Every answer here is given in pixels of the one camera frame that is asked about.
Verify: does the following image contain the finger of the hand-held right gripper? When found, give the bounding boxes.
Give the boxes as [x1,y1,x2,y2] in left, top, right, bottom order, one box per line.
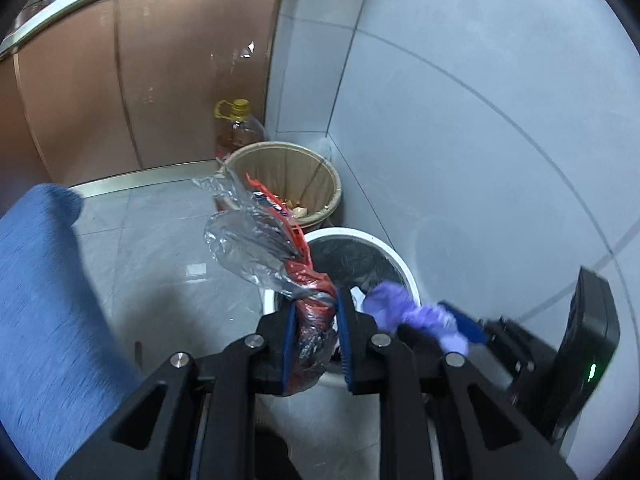
[396,321,451,361]
[439,300,532,362]

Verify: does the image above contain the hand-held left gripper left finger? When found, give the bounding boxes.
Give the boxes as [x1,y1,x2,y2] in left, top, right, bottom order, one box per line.
[55,302,303,480]

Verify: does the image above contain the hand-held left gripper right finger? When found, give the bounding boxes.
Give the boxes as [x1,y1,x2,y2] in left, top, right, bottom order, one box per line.
[336,286,576,480]

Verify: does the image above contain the white bin with black liner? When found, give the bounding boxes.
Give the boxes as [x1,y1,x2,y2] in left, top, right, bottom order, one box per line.
[261,227,419,392]

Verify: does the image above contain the clear and red plastic wrapper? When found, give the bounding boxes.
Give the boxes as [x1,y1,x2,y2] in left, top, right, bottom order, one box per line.
[192,172,339,394]

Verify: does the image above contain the bin with beige liner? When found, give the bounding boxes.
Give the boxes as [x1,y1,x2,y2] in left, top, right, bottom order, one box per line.
[215,141,344,231]

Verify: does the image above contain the large cooking oil bottle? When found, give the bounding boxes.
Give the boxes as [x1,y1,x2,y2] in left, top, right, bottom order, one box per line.
[214,98,267,162]

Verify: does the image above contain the blue cloth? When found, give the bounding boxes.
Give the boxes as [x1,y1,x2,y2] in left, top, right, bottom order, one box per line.
[0,183,147,480]

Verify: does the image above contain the copper base cabinets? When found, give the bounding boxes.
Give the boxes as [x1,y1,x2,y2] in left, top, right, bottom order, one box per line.
[0,0,297,199]

